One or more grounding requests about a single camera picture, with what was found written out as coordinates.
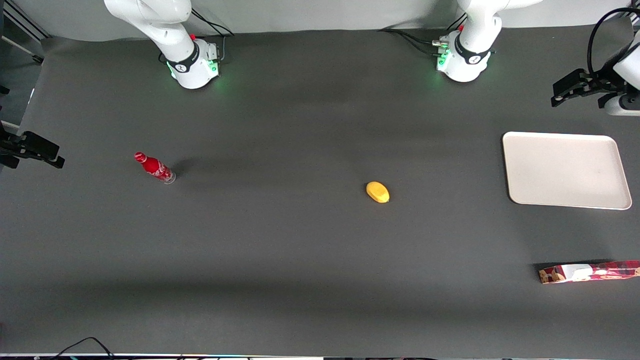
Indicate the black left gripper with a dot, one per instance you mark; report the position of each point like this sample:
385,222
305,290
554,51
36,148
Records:
601,83

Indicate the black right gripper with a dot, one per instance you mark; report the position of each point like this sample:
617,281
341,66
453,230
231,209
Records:
11,148

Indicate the red cookie box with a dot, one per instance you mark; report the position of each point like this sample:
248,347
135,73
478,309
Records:
590,272

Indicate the white rectangular tray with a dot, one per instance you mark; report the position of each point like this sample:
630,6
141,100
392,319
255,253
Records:
565,170

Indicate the red cola bottle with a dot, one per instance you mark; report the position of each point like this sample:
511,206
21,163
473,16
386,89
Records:
155,168

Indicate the yellow lemon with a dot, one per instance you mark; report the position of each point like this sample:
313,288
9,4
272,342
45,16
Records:
377,192

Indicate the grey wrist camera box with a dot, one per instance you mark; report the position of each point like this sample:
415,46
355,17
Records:
622,104

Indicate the aluminium frame rail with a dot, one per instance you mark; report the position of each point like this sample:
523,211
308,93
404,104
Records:
22,20

